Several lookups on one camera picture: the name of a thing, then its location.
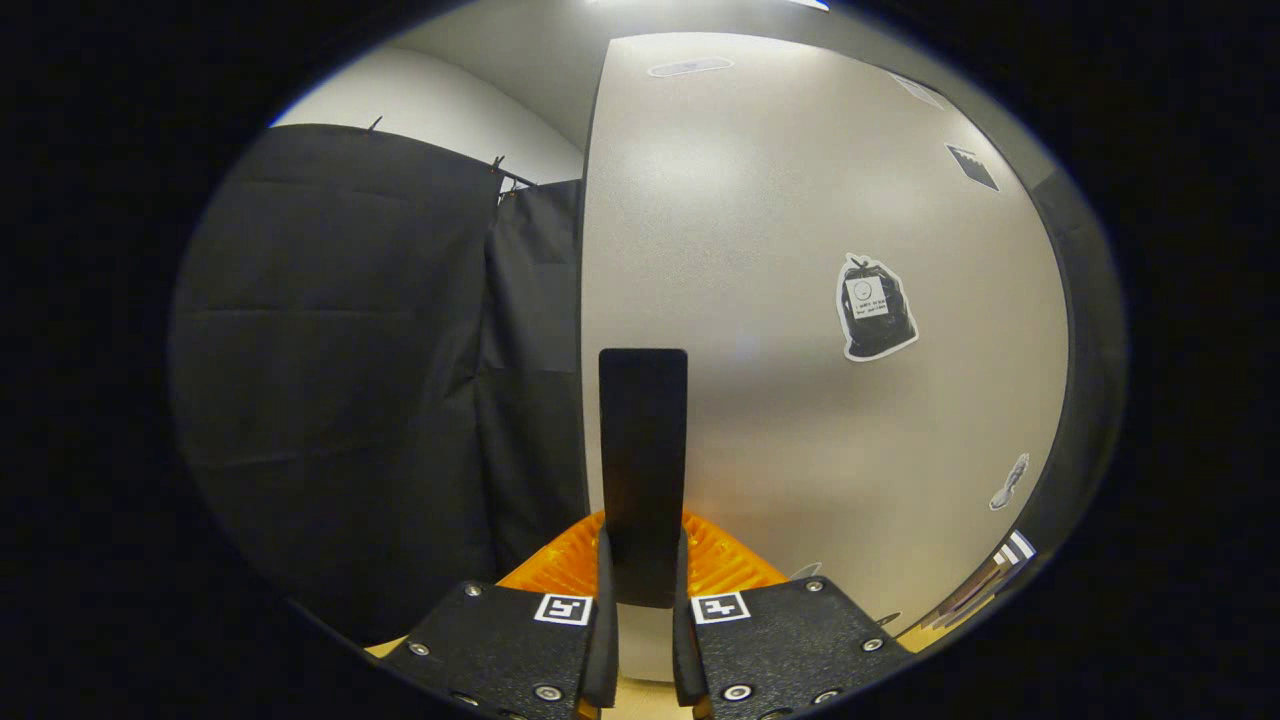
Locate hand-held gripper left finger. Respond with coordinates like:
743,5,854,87
365,510,621,720

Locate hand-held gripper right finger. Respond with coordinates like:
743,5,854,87
672,510,916,720

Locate black door handle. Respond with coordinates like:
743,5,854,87
598,348,689,609

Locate beige cabinet door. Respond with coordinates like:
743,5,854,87
580,32,1071,681

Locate black backdrop cloth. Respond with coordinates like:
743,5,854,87
168,122,591,646

